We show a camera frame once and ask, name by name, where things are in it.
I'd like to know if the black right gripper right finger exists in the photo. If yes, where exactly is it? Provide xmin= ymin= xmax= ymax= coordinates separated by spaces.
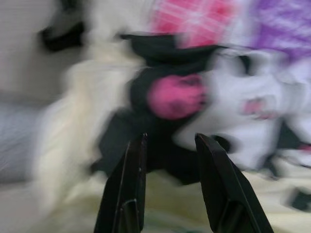
xmin=195 ymin=133 xmax=275 ymax=233

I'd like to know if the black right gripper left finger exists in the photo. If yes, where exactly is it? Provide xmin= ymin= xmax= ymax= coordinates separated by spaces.
xmin=93 ymin=133 xmax=148 ymax=233

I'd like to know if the cream cartoon print blanket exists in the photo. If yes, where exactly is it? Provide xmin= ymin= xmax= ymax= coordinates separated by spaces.
xmin=31 ymin=0 xmax=311 ymax=233

